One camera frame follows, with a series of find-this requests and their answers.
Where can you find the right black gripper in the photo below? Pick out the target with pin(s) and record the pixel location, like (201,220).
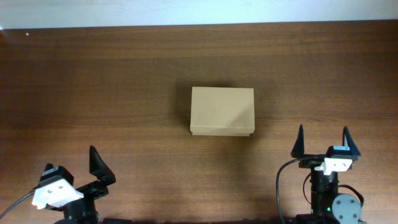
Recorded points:
(310,163)

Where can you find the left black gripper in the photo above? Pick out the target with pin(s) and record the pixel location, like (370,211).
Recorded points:
(90,190)

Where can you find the cardboard box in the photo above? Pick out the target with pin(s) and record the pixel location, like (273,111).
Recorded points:
(220,111)

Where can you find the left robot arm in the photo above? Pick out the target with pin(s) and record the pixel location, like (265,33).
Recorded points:
(77,216)

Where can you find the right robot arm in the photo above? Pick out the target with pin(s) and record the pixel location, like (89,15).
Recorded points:
(330,201)

